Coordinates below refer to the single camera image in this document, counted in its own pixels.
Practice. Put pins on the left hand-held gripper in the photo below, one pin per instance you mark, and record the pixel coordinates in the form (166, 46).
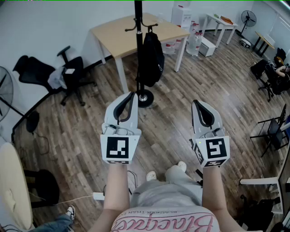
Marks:
(116, 147)

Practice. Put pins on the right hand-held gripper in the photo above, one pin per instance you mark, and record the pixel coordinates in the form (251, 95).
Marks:
(215, 149)

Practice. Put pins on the black backpack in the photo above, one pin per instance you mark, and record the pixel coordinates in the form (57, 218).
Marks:
(150, 61)

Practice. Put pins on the black coat rack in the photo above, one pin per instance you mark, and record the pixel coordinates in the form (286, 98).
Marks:
(138, 45)

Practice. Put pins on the person's right forearm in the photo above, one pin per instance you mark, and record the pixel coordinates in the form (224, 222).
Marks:
(215, 192)

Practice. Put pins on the person's left forearm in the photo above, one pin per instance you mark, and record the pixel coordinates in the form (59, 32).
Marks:
(115, 192)

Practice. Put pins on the person's right white shoe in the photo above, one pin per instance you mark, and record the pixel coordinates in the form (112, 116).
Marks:
(182, 165)

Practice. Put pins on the person's white shoe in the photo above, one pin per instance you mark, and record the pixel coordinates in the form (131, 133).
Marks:
(182, 165)
(151, 176)

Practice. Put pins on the black office chair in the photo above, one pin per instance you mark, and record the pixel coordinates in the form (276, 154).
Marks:
(73, 74)

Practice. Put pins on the small white card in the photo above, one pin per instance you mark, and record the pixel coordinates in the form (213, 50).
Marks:
(69, 71)

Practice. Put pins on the person's left white shoe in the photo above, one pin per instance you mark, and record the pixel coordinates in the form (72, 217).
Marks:
(151, 176)

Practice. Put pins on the black swivel chair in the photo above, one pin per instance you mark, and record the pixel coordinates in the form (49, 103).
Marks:
(258, 70)

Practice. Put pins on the white box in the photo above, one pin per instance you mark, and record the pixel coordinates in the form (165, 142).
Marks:
(207, 46)

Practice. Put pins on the light wooden table white legs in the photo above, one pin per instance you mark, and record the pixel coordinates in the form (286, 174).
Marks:
(117, 38)

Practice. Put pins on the clear water jug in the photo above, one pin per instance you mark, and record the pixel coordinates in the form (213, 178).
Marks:
(183, 2)
(172, 47)
(194, 27)
(194, 44)

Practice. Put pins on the grey cloth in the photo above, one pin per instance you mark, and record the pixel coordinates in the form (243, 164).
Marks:
(56, 78)

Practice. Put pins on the person's grey trousers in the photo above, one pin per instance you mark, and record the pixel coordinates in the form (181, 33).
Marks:
(167, 192)

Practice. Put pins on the white desk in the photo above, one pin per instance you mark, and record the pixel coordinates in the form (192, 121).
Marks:
(260, 181)

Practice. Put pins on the white round floor device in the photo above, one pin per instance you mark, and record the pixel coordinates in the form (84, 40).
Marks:
(245, 43)

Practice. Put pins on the white power strip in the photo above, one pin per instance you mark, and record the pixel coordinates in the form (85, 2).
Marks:
(98, 196)

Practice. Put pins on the wooden desk black legs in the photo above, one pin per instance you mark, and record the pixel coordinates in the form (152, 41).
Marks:
(265, 39)

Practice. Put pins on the orange flat item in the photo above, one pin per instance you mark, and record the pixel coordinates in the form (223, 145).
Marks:
(226, 20)

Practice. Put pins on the clear plastic bottle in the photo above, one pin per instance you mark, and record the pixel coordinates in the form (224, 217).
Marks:
(160, 17)

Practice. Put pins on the white water dispenser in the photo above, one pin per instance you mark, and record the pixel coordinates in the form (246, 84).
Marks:
(181, 17)

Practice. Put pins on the black stool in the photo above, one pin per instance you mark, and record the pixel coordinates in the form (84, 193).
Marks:
(45, 188)

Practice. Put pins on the person's pink print shirt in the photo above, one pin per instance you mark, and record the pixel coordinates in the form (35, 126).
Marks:
(163, 218)

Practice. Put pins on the black bag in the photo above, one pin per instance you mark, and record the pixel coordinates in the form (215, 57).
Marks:
(260, 215)

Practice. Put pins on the large black floor fan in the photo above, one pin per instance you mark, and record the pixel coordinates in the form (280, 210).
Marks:
(5, 90)

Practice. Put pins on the beige round table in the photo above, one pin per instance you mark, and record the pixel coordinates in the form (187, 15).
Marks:
(11, 181)

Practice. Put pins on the black frame chair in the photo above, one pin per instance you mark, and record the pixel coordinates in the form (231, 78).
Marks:
(274, 131)

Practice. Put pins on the small black pedestal fan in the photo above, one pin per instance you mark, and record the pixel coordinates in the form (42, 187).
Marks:
(248, 19)

